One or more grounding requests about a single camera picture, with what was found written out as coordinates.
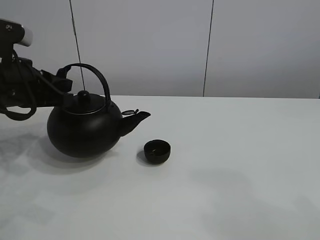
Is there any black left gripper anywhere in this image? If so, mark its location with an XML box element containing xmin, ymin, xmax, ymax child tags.
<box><xmin>0</xmin><ymin>58</ymin><xmax>74</xmax><ymax>109</ymax></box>

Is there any black cast iron teapot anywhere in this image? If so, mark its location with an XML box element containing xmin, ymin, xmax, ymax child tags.
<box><xmin>46</xmin><ymin>63</ymin><xmax>151</xmax><ymax>158</ymax></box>

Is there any small black teacup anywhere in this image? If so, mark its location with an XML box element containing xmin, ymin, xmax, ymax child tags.
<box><xmin>143</xmin><ymin>139</ymin><xmax>171</xmax><ymax>165</ymax></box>

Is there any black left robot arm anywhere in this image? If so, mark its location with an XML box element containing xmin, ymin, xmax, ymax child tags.
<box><xmin>0</xmin><ymin>19</ymin><xmax>73</xmax><ymax>108</ymax></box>

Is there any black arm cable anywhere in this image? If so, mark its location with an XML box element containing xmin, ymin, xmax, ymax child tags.
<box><xmin>0</xmin><ymin>49</ymin><xmax>66</xmax><ymax>122</ymax></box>

